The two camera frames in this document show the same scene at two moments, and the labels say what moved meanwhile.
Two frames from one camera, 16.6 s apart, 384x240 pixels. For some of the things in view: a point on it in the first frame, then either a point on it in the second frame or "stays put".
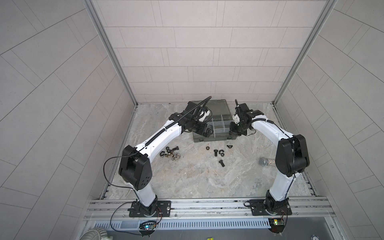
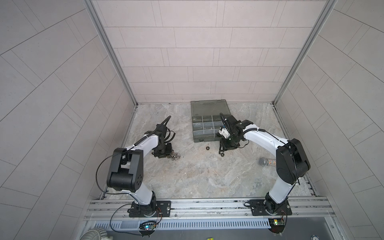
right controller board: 277,225 stays put
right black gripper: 232,131 -> 224,146
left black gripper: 206,133 -> 168,151
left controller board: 147,228 stays put
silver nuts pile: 173,155 stays put
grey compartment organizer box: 221,120 stays put
